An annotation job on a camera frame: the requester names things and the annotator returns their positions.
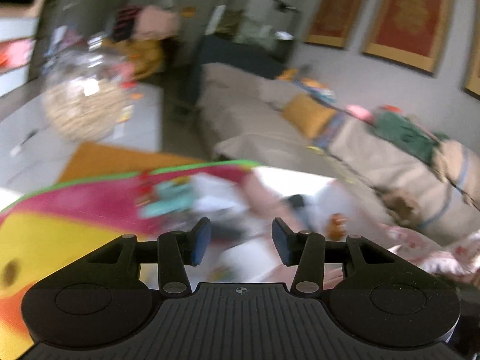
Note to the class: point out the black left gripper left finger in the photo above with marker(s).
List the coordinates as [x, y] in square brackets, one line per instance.
[178, 249]

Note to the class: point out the orange toy dinosaur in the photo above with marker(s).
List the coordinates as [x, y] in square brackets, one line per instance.
[336, 227]

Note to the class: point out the red gold framed picture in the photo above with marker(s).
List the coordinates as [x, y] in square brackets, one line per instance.
[410, 33]

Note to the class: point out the mustard yellow cushion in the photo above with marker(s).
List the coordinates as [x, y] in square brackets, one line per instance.
[307, 116]

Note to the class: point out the orange cardboard sheet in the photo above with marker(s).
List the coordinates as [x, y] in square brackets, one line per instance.
[92, 159]

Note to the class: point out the beige covered sofa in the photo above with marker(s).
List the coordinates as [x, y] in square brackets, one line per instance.
[241, 116]

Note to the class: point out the green stuffed toy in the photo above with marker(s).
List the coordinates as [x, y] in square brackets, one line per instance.
[406, 135]

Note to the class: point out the colourful foam play mat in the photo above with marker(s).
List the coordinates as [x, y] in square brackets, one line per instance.
[48, 229]

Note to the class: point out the pink cardboard box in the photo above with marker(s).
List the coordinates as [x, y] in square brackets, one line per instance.
[305, 202]

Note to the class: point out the white wall shelf unit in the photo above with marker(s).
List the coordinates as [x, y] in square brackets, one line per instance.
[19, 26]

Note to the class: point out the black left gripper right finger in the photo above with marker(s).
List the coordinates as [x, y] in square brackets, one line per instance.
[304, 250]

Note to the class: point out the glass jar of peanuts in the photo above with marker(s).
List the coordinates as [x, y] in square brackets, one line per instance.
[84, 97]

